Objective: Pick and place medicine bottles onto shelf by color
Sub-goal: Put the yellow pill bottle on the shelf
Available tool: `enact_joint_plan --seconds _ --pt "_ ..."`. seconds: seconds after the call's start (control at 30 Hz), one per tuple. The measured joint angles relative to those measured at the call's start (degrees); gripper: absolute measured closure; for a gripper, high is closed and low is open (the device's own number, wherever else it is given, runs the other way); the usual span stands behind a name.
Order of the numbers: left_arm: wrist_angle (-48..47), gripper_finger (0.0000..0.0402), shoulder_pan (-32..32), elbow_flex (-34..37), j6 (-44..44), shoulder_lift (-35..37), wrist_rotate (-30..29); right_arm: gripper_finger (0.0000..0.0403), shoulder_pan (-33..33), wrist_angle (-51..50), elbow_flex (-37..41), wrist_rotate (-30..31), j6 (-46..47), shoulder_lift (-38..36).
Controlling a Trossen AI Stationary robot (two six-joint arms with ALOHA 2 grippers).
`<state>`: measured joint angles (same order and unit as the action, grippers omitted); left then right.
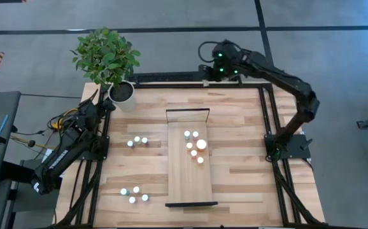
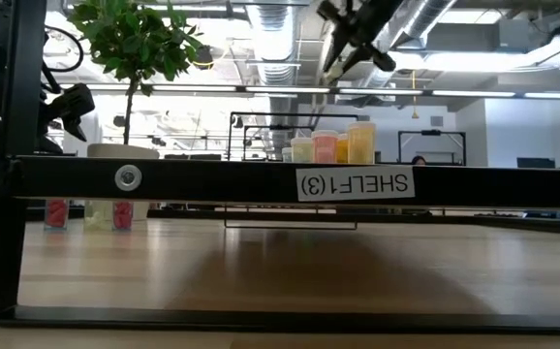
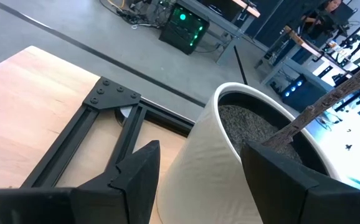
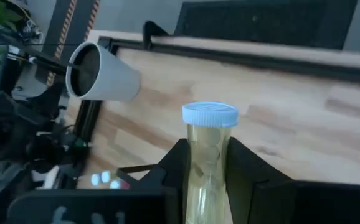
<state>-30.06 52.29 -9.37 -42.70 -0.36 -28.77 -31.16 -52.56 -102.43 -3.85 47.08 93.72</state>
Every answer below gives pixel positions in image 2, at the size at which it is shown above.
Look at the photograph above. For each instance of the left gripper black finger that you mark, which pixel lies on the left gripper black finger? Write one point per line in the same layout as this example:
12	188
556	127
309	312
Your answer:
74	128

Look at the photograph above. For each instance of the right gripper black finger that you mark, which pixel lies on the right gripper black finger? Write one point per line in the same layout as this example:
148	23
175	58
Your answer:
352	60
338	51

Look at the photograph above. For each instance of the tall yellow medicine bottle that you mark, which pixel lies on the tall yellow medicine bottle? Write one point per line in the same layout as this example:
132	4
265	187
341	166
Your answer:
361	143

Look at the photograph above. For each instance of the red medicine bottle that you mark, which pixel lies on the red medicine bottle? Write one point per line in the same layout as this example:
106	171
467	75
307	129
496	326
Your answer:
56	213
122	214

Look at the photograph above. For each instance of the pink medicine bottle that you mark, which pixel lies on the pink medicine bottle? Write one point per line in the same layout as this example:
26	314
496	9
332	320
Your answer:
324	146

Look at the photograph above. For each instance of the pale yellow medicine bottle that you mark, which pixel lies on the pale yellow medicine bottle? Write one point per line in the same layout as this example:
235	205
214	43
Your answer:
302	150
97	216

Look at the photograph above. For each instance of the silver shelf bolt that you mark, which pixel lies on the silver shelf bolt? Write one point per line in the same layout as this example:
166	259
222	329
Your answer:
128	178

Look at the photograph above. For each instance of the white shelf label sticker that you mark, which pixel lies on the white shelf label sticker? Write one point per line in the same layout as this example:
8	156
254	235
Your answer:
355	184

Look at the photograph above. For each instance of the long ceiling light strip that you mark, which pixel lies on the long ceiling light strip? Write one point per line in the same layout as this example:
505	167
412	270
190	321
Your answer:
556	95
382	91
474	93
193	88
285	89

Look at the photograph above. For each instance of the green plant in white pot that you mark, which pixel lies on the green plant in white pot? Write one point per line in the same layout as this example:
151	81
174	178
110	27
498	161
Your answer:
134	43

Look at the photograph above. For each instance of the person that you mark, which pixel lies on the person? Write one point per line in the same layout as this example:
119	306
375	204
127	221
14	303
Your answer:
418	160

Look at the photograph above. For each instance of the wide black monitor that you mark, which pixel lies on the wide black monitor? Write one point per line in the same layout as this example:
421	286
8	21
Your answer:
193	157

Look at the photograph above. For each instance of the black ceiling dome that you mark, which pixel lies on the black ceiling dome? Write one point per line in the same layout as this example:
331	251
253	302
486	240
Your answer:
203	57

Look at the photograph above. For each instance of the silver spiral ceiling duct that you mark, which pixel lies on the silver spiral ceiling duct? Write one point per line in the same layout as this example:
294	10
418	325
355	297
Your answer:
275	48
425	19

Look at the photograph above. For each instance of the grey wall box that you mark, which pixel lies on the grey wall box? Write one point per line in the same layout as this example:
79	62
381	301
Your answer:
436	121

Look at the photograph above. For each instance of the wooden shelf with black frame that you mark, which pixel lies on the wooden shelf with black frame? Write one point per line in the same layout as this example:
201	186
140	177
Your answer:
212	181

